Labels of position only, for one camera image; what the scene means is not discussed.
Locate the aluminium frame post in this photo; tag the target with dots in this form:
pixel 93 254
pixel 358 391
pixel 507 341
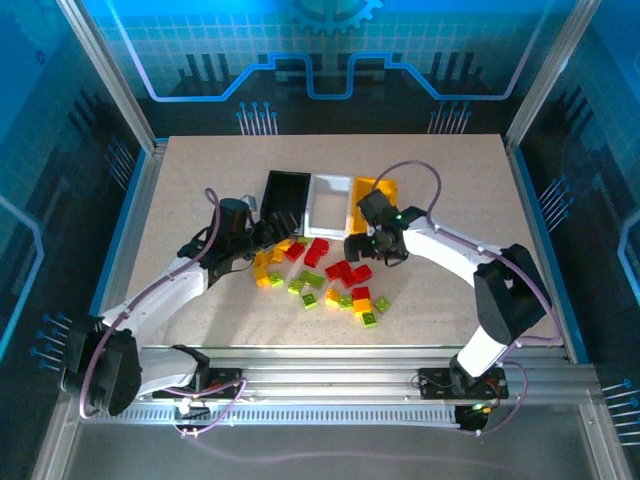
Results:
pixel 550 75
pixel 112 75

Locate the aluminium table side rail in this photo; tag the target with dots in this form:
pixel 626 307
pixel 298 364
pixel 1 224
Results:
pixel 131 230
pixel 536 225

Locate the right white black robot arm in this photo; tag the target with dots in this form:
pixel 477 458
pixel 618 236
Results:
pixel 450 245

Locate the white plastic container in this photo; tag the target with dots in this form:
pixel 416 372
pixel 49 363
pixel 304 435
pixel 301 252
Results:
pixel 325 231

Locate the wide aluminium base rail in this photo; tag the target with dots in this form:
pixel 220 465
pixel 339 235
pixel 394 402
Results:
pixel 330 372

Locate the aluminium lower frame beam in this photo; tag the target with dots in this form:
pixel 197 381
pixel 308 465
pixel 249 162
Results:
pixel 602 440
pixel 55 445

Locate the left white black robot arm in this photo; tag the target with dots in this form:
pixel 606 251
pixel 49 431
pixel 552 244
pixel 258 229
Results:
pixel 165 295

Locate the black plastic container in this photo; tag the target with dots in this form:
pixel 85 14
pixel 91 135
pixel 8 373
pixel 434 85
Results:
pixel 287 187

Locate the small red lego brick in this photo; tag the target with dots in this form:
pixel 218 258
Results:
pixel 346 281

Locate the yellow lego brick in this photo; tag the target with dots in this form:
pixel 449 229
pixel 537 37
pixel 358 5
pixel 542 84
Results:
pixel 362 305
pixel 332 297
pixel 276 256
pixel 262 259
pixel 282 246
pixel 261 276

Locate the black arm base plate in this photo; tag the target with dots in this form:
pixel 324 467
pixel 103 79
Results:
pixel 432 387
pixel 225 374

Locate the large green lego brick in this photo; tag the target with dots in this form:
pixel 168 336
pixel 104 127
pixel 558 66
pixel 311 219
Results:
pixel 310 277

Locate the electronics board with LEDs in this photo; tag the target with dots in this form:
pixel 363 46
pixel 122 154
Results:
pixel 475 417

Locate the yellow plastic container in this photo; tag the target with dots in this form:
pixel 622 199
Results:
pixel 385 186

